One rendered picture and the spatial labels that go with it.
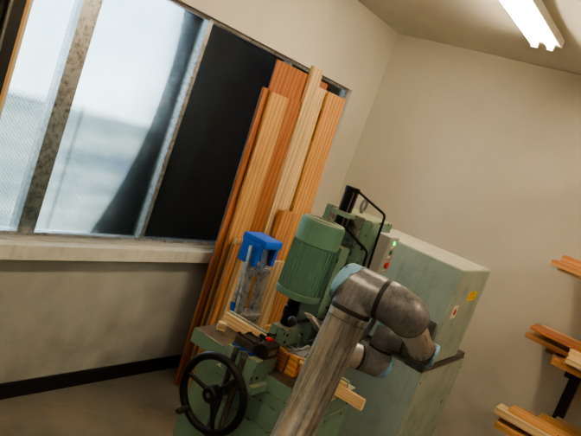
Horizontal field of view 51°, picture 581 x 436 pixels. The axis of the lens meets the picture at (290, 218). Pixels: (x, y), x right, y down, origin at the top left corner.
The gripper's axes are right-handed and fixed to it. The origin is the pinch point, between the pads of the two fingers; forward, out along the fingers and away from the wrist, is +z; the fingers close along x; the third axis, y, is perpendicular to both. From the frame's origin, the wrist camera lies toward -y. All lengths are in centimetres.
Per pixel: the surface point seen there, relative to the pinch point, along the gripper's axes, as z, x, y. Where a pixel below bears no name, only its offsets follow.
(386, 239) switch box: -27, -42, -27
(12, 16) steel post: 139, -64, -45
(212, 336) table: 23.0, 18.7, -23.7
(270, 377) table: 0.8, 19.5, -2.4
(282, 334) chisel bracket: -0.1, 6.1, -14.8
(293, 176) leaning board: -10, -55, -199
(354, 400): -29.6, 15.1, 3.6
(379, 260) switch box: -28, -33, -27
